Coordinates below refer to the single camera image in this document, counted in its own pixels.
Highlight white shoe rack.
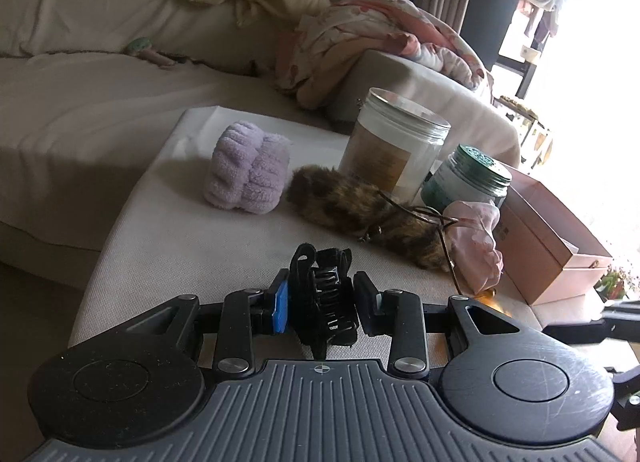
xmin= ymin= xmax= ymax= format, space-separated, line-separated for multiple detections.
xmin=492 ymin=92 xmax=555 ymax=165

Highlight clear plastic jar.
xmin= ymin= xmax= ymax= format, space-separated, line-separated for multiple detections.
xmin=339 ymin=88 xmax=452 ymax=203

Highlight black hair claw clip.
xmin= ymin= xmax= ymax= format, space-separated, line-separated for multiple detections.
xmin=289 ymin=243 xmax=362 ymax=360

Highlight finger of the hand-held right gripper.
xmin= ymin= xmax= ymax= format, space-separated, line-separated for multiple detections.
xmin=542 ymin=319 xmax=610 ymax=344
xmin=601 ymin=299 xmax=640 ymax=324

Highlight green lid glass jar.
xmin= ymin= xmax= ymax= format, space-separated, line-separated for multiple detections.
xmin=421 ymin=144 xmax=513 ymax=213

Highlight beige sofa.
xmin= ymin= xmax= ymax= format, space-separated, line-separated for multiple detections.
xmin=0 ymin=0 xmax=521 ymax=293

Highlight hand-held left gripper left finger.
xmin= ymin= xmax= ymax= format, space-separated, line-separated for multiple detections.
xmin=119 ymin=269 xmax=291 ymax=378

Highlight brown beaded cord necklace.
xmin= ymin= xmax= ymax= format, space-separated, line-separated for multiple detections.
xmin=357 ymin=189 xmax=467 ymax=296

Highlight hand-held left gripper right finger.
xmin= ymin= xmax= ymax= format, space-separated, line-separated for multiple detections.
xmin=352 ymin=272 xmax=532 ymax=379

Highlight brown furry hair band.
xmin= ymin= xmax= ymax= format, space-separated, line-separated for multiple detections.
xmin=286 ymin=165 xmax=453 ymax=273

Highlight pink floral blanket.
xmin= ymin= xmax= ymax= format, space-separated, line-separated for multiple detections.
xmin=274 ymin=0 xmax=493 ymax=110

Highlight pink cardboard box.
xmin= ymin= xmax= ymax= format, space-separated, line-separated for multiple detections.
xmin=497 ymin=165 xmax=615 ymax=306

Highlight white fabric ottoman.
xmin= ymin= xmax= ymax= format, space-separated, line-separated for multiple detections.
xmin=67 ymin=107 xmax=548 ymax=349

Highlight pink satin scrunchie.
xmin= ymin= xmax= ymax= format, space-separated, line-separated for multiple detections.
xmin=442 ymin=201 xmax=505 ymax=293

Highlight potted plant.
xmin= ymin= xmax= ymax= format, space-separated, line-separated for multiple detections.
xmin=597 ymin=262 xmax=640 ymax=301

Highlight small green pink toy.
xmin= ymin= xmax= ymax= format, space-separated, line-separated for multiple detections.
xmin=122 ymin=37 xmax=177 ymax=68

